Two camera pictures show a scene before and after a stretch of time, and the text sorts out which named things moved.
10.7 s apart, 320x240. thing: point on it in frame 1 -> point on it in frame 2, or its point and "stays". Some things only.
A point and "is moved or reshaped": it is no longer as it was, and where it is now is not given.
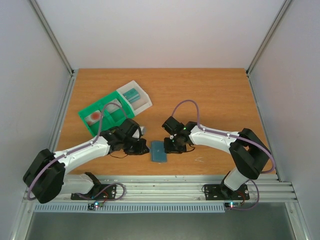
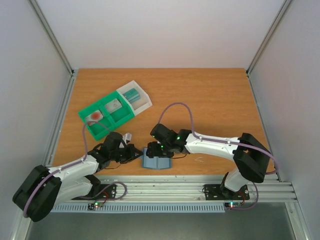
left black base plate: (106, 191) stays
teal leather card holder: (157, 152) is moved or reshaped
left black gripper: (141, 150) -> (132, 149)
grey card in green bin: (112, 107) stays
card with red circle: (93, 118) stays
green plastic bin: (106, 114) stays
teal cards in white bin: (132, 95) stays
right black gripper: (172, 146) -> (155, 149)
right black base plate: (220, 192) stays
